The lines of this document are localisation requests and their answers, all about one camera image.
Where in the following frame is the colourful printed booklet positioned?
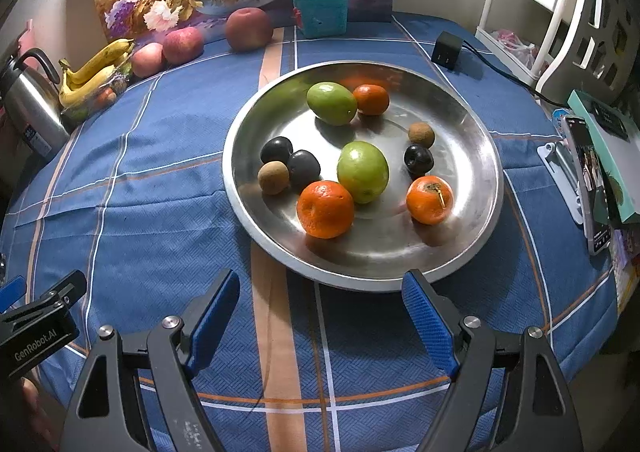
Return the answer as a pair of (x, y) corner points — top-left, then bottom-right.
(610, 229), (640, 313)

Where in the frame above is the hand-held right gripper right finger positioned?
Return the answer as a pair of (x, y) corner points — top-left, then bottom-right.
(401, 269), (583, 452)

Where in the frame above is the pink plastic bag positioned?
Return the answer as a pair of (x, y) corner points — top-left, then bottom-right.
(492, 30), (541, 70)

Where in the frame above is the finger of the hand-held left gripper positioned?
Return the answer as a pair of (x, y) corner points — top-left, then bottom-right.
(0, 269), (87, 328)
(0, 275), (26, 307)

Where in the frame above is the black power cable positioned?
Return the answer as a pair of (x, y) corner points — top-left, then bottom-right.
(460, 41), (571, 109)

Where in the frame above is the white plastic chair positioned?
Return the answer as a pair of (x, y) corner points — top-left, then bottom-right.
(537, 0), (636, 93)

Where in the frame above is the white phone stand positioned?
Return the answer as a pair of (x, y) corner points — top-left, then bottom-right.
(536, 142), (586, 225)

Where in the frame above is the green jujube fruit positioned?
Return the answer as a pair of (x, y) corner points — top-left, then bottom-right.
(306, 82), (359, 125)
(336, 141), (390, 204)

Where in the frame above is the round steel plate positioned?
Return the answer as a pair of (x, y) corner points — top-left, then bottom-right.
(222, 61), (505, 294)

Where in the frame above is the teal plastic box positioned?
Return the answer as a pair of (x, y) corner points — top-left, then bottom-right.
(291, 0), (350, 39)

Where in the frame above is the orange mandarin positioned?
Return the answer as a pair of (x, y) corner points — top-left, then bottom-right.
(296, 181), (356, 239)
(353, 84), (390, 116)
(405, 175), (454, 226)

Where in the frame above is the steel kettle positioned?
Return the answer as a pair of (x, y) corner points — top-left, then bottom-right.
(0, 47), (71, 164)

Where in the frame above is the brown longan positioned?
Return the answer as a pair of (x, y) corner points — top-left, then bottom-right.
(408, 122), (436, 149)
(257, 161), (291, 196)

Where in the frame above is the dark red apple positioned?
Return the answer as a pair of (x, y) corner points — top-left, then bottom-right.
(225, 7), (274, 52)

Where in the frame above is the black power adapter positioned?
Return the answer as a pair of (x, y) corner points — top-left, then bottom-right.
(431, 31), (465, 72)

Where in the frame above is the blue plaid tablecloth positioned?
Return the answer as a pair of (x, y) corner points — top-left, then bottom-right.
(0, 12), (618, 452)

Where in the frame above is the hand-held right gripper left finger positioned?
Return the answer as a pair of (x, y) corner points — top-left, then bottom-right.
(60, 269), (242, 452)

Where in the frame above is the smartphone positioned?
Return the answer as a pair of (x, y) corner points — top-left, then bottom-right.
(562, 115), (612, 255)

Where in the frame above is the small black device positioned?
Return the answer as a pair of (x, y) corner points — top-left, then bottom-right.
(590, 102), (630, 140)

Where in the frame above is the dark plum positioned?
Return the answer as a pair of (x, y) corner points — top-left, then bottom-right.
(404, 144), (435, 178)
(286, 149), (322, 188)
(260, 135), (294, 165)

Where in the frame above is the pink red apple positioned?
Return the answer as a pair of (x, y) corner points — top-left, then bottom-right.
(131, 43), (166, 79)

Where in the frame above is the teal cardboard box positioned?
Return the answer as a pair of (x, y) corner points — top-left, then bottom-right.
(567, 89), (640, 225)

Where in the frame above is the yellow banana bunch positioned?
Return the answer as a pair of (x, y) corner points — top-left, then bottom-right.
(58, 38), (136, 108)

